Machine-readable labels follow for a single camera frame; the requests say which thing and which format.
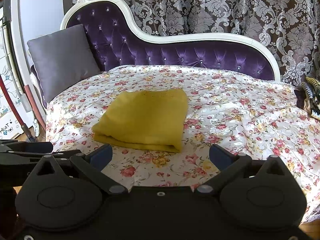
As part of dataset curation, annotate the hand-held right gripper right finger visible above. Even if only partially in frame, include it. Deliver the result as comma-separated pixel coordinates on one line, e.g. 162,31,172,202
194,144,288,197

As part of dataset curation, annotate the grey cushion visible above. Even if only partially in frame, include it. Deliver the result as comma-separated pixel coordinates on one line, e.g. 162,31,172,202
27,24,102,103

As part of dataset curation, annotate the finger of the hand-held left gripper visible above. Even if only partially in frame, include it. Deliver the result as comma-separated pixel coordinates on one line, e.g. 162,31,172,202
0,149,83,167
0,140,54,155

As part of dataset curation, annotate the brown damask curtain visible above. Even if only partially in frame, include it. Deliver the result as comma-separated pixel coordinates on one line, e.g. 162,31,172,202
70,0,320,87

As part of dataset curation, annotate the red hose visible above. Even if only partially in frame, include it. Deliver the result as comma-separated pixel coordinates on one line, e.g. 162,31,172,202
0,76,28,130

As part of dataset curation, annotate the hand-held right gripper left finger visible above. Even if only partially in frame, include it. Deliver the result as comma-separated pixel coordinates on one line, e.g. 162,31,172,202
29,144,128,196

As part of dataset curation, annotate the floral quilted blanket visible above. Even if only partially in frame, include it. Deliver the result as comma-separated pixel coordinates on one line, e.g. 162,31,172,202
45,65,320,227

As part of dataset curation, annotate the white curved frame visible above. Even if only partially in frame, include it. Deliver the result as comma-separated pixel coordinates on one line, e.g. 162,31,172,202
9,0,47,138

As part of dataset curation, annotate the yellow knit garment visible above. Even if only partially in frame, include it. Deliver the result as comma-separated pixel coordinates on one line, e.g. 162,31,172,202
91,88,189,153

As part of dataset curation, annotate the purple tufted headboard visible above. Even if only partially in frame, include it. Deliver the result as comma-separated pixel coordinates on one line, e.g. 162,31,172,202
30,0,282,110

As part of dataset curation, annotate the striped yellow black cloth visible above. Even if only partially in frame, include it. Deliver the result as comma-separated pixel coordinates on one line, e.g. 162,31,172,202
301,76,320,120

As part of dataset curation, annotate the dark purple cloth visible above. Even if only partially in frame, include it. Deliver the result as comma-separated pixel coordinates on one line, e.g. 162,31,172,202
294,87,313,111

